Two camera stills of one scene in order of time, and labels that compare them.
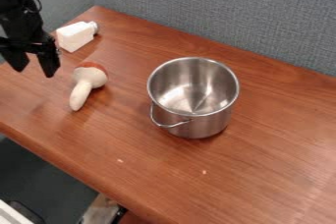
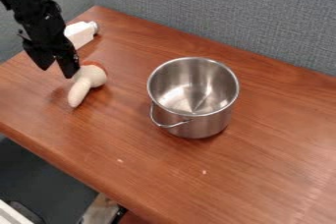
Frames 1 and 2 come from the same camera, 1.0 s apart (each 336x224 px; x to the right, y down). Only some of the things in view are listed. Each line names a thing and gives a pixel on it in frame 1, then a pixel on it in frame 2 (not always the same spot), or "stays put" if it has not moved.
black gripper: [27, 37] -> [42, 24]
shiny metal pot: [193, 89] stays put
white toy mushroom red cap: [93, 76] stays put
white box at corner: [11, 216] stays put
